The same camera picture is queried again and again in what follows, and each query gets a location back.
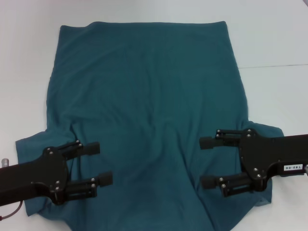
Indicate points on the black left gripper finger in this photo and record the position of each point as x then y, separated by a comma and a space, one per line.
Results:
106, 179
92, 148

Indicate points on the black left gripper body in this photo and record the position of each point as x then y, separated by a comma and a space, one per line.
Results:
29, 178

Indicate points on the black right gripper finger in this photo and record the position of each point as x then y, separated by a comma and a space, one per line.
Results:
207, 143
209, 181

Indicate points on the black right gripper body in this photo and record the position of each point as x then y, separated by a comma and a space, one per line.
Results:
264, 154

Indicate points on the teal blue shirt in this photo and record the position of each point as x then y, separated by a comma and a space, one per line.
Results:
154, 96

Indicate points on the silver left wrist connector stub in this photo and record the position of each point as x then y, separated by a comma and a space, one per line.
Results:
4, 162

